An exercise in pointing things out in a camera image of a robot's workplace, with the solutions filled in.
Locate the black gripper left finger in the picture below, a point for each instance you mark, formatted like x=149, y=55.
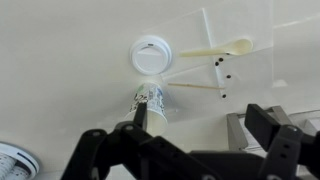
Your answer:
x=116, y=156

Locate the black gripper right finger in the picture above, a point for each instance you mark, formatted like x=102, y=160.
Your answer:
x=283, y=150

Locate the white plastic cup lid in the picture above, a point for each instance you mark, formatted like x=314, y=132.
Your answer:
x=150, y=55

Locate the metal napkin holder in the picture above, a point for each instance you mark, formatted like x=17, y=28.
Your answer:
x=240, y=133

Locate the dark coffee bean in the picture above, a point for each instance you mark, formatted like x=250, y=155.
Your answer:
x=221, y=59
x=228, y=76
x=217, y=63
x=224, y=96

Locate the white round tray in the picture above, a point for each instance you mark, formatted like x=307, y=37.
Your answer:
x=28, y=156

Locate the wooden stir stick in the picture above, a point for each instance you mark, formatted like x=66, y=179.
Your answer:
x=196, y=86

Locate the cream plastic spoon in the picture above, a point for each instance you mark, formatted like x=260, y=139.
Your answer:
x=233, y=47

